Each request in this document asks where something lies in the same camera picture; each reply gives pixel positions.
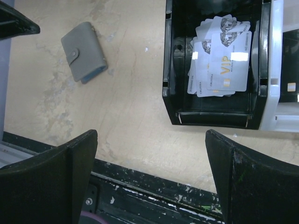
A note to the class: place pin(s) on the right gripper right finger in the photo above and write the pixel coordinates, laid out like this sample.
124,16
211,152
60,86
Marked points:
252,188

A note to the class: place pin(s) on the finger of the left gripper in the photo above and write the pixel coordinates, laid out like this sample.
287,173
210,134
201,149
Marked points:
13,23

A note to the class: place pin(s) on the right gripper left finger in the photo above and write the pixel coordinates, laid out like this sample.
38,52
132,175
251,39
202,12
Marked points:
48,188

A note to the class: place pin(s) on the grey card holder wallet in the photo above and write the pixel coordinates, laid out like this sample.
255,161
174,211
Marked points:
84,53

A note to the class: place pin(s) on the white plastic bin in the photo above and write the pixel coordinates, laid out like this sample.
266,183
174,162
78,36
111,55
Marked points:
281,112

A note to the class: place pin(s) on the black plastic bin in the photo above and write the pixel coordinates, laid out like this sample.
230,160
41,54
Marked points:
240,110

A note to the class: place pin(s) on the black cards pile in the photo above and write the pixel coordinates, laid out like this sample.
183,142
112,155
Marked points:
289,86

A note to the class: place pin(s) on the white VIP cards pile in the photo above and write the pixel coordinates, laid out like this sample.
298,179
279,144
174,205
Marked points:
220,57

